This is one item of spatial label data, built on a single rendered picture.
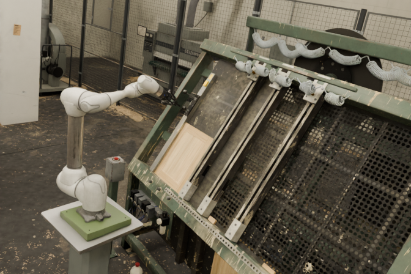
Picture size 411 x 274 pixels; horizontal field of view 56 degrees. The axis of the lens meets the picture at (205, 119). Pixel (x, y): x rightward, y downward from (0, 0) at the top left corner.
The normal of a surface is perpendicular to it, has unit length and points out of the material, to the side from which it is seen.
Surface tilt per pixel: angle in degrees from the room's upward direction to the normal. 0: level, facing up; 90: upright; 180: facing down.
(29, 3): 90
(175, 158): 59
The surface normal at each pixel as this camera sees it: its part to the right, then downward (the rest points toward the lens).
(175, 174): -0.59, -0.42
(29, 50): 0.72, 0.33
